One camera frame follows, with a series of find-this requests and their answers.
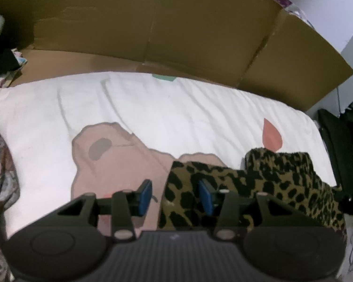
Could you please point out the leopard print garment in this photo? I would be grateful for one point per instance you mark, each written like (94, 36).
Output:
(282, 188)

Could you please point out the brown cardboard sheet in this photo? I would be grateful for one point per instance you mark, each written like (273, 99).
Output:
(194, 29)

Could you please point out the black garment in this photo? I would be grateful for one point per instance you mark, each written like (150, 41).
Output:
(0, 61)

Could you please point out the white bear print bedsheet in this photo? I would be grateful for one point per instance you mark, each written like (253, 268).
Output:
(164, 108)

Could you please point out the floral patterned garment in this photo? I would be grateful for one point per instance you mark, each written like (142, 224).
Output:
(3, 167)

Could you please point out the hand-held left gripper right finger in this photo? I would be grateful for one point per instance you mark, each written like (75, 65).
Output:
(206, 196)

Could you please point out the dark bags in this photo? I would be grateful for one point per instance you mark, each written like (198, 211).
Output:
(341, 138)

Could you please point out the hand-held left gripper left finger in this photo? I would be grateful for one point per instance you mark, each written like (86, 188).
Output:
(145, 196)

